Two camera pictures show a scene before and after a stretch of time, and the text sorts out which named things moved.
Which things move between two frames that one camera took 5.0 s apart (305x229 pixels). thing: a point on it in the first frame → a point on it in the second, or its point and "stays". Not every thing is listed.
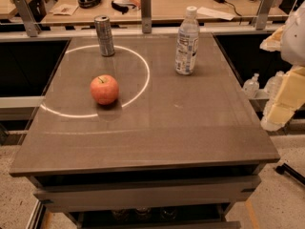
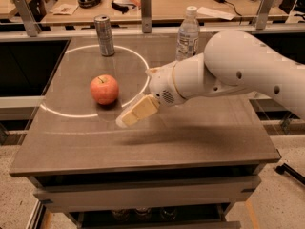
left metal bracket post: [30, 19] stays
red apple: [104, 89] stays
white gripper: [294, 43] → [162, 83]
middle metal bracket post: [146, 11] stays
